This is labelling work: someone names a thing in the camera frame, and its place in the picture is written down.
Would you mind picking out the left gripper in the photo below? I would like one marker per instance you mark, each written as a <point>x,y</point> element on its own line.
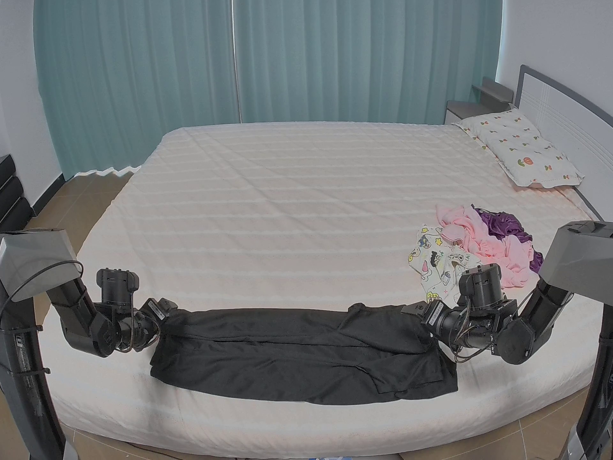
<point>158,312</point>

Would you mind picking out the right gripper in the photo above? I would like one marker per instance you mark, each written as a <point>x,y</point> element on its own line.
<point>431,316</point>

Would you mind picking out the black T-shirt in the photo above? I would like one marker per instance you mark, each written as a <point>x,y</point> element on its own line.
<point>287,352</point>

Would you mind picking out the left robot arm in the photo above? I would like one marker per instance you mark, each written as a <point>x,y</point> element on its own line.
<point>76,314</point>

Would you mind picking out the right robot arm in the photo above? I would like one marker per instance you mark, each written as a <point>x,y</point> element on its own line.
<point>541,304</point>

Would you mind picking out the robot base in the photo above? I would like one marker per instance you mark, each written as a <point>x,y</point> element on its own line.
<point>330,458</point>

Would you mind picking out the bed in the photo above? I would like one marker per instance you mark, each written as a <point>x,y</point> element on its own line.
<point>311,209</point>

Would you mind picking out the white printed pyjama garment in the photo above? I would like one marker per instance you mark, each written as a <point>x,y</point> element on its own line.
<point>440,261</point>

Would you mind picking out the pink garment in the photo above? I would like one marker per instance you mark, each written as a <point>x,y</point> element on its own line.
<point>498,252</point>

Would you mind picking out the purple garment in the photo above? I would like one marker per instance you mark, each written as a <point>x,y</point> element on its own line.
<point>503,223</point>

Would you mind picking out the black chest of drawers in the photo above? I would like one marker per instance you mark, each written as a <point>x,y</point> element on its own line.
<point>12,189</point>

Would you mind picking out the white printed pillow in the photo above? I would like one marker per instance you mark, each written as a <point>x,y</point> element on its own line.
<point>522,146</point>

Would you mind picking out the grey bedside table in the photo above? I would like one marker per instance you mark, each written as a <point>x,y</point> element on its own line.
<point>471,108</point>

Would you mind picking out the blue-green curtain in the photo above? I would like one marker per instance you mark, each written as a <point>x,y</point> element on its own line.
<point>134,65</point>
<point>359,41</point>

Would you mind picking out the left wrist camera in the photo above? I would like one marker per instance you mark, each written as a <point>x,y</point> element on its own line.
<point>117,288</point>

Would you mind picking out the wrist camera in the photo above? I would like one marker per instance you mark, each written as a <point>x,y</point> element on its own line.
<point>481,285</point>
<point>117,288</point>

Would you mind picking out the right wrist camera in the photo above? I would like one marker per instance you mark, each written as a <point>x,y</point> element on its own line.
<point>481,285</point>

